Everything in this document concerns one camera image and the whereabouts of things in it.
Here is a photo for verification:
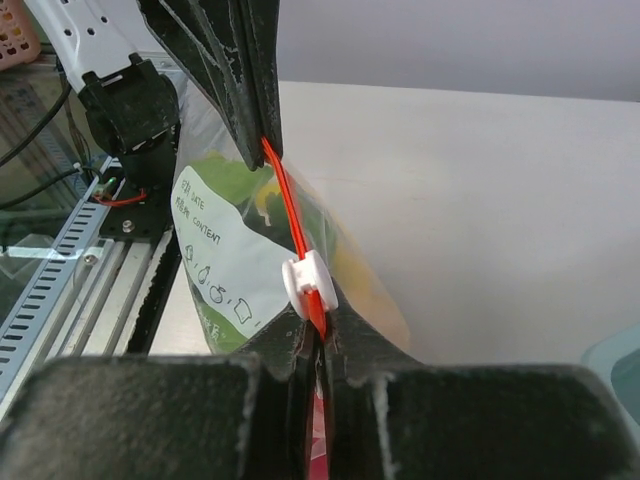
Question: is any slotted grey cable duct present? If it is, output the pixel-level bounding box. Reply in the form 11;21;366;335
0;158;121;401

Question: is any pink perforated basket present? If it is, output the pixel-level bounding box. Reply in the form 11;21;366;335
0;0;41;71

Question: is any light blue plastic bin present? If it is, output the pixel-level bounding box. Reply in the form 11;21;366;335
581;324;639;444

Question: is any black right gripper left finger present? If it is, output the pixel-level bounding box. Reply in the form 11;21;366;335
1;309;313;479

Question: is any yellow fake banana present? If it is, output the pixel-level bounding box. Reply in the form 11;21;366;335
251;178;410;351

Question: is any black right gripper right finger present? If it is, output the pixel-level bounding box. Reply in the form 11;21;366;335
323;304;639;479

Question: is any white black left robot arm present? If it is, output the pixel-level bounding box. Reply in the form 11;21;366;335
28;1;283;242

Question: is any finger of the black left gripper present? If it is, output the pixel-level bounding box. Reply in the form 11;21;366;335
138;1;265;171
234;0;283;156

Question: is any green fake leafy vegetable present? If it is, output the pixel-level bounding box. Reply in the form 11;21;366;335
173;153;288;353

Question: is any clear zip top bag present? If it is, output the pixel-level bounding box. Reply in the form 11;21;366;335
172;81;413;479

